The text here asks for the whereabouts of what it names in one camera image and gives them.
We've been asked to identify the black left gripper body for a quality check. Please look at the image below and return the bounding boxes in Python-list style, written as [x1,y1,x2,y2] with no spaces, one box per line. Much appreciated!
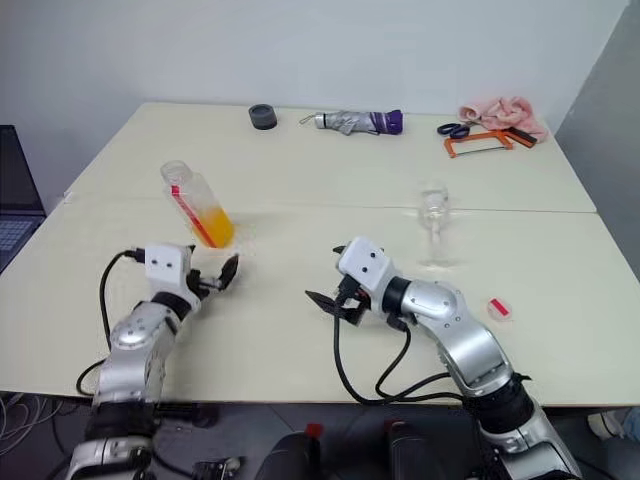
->
[187,269,224,304]

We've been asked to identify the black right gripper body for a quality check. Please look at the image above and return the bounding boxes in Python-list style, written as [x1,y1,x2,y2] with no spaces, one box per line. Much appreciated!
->
[332,277,374,326]

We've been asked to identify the orange juice bottle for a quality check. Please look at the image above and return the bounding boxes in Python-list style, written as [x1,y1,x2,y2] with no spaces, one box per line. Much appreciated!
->
[159,159,236,250]

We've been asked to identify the white bottle cap red tape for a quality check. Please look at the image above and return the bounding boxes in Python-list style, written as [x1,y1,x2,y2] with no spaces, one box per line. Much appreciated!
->
[487,297,515,321]

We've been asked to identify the clear wine glass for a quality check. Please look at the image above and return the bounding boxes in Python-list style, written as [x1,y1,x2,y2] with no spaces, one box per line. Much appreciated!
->
[417,180,459,269]

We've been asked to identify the folded silver purple umbrella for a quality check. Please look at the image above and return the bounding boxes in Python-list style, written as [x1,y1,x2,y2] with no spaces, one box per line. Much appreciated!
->
[298,108,405,136]

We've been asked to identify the orange hacksaw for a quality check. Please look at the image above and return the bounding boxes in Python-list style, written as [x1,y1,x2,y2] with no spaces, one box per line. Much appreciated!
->
[443,128,515,160]

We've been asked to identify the black rounded shape red cap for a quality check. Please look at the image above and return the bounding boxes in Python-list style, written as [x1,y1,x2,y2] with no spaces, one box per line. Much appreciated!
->
[257,423,321,480]

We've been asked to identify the small black device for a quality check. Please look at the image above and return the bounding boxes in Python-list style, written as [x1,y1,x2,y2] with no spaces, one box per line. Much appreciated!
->
[192,455,246,480]

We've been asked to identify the dark laptop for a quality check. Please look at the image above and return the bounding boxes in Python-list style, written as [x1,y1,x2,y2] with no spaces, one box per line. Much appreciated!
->
[0,124,47,274]

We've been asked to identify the pink cloth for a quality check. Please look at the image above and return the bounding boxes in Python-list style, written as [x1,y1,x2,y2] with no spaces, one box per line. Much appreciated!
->
[458,96,551,141]

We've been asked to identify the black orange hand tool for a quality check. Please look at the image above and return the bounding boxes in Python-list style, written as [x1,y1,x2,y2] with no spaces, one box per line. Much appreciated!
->
[507,126,539,149]

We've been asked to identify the white shoe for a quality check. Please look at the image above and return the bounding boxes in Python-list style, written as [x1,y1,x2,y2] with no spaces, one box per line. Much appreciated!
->
[587,409,626,441]

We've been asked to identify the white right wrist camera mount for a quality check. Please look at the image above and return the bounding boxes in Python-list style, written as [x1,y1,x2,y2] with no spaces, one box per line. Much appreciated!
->
[337,236,391,292]

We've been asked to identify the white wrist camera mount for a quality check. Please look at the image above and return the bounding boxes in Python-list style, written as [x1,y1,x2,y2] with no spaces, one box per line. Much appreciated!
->
[337,236,391,292]
[143,243,194,294]

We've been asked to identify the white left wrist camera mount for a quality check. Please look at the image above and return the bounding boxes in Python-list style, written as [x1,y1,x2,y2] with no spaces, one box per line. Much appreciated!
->
[143,243,194,294]

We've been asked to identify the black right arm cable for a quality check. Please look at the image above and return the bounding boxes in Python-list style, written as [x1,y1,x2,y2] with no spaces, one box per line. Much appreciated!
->
[332,312,474,406]

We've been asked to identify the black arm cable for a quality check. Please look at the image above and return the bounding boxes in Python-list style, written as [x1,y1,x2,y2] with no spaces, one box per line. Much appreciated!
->
[332,312,474,406]
[75,247,147,397]

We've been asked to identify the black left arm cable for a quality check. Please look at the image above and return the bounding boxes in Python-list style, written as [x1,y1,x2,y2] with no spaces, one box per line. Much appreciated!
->
[75,247,147,397]

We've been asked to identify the blue handled scissors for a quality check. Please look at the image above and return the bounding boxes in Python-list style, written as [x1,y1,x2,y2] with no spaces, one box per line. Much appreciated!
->
[436,122,474,140]

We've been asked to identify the white cable bundle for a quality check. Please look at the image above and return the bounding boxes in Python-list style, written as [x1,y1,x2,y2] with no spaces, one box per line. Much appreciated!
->
[0,392,61,441]

